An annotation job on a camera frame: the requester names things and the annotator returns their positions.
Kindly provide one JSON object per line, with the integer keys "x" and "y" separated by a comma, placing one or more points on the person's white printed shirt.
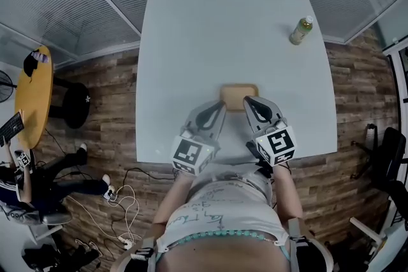
{"x": 220, "y": 207}

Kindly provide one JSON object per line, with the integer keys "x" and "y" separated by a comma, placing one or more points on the black keyboard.
{"x": 12, "y": 129}

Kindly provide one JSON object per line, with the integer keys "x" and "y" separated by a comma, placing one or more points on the tan shallow tray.
{"x": 237, "y": 94}

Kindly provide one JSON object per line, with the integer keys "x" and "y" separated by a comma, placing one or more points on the round yellow table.
{"x": 35, "y": 105}

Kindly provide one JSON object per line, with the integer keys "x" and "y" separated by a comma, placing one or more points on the black pouch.
{"x": 30, "y": 65}

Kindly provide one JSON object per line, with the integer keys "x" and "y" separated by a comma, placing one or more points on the black round stool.
{"x": 76, "y": 105}

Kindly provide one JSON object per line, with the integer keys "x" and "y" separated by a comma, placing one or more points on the black floor fan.
{"x": 6, "y": 86}

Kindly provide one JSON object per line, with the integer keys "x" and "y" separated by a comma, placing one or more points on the white power strip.
{"x": 126, "y": 241}
{"x": 109, "y": 195}

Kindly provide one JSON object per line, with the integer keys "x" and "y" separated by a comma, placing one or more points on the yellow box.
{"x": 236, "y": 109}

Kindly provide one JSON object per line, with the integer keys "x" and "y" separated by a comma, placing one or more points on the white chair frame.
{"x": 366, "y": 229}

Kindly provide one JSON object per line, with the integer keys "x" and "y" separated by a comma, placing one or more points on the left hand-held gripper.
{"x": 188, "y": 153}

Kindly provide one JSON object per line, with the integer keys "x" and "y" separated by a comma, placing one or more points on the black bag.
{"x": 63, "y": 256}

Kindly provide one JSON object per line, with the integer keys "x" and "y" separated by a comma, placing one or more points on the black office chair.
{"x": 389, "y": 162}

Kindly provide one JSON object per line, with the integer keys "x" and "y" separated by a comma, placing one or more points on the purple label bottle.
{"x": 42, "y": 57}

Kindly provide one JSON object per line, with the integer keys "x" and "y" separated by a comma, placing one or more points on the grey office chair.
{"x": 55, "y": 219}

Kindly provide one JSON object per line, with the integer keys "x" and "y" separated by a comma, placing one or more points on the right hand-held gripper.
{"x": 277, "y": 143}

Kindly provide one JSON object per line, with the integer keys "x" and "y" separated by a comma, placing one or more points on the green tea bottle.
{"x": 301, "y": 31}

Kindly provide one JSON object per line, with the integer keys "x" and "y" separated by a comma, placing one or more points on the person's right forearm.
{"x": 287, "y": 194}

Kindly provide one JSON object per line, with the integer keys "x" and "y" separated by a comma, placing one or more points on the person's left forearm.
{"x": 173, "y": 200}

